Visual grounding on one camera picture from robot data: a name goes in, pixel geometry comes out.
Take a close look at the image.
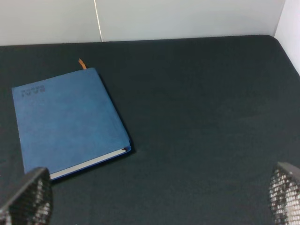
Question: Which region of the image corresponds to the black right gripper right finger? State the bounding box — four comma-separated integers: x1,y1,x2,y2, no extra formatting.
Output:
269,162,300,225

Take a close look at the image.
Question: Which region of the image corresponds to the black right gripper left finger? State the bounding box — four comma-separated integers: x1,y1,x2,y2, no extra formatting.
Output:
0,167,53,225

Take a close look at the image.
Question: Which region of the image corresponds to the blue notebook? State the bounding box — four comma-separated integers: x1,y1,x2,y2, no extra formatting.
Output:
12,67,131,180

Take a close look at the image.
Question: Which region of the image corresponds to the black tablecloth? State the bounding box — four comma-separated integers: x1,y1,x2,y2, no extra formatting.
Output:
0,35,300,225

